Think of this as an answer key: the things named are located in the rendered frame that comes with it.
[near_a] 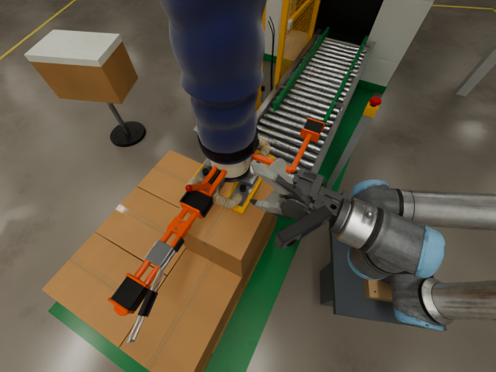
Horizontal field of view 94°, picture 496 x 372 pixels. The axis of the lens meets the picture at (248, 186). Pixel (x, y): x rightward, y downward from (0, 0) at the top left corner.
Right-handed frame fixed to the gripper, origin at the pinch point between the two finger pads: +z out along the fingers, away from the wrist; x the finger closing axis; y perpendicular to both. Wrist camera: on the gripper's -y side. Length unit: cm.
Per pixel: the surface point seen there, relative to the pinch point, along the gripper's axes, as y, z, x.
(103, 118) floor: 94, 250, -158
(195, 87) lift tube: 17.9, 24.7, 4.8
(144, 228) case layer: -3, 76, -103
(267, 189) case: 38, 8, -63
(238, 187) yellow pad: 22, 16, -44
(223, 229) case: 8, 18, -63
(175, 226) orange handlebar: -7.7, 24.0, -32.4
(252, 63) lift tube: 26.5, 12.4, 9.9
